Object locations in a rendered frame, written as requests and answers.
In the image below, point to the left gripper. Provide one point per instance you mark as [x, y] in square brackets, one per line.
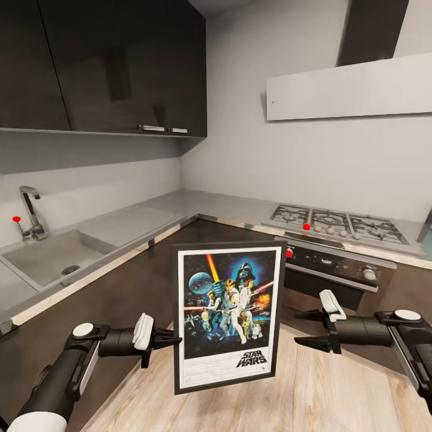
[160, 337]

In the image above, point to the burner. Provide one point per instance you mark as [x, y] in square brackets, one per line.
[369, 230]

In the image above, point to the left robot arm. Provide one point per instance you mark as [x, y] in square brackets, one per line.
[58, 386]

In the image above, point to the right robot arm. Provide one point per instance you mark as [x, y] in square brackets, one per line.
[406, 331]

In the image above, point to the drop in sink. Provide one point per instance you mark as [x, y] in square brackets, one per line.
[49, 261]

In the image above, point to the range hood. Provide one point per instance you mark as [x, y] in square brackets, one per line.
[369, 81]

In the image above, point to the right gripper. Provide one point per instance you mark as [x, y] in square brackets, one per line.
[350, 331]

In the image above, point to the poster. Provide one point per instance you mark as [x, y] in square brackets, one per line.
[227, 301]

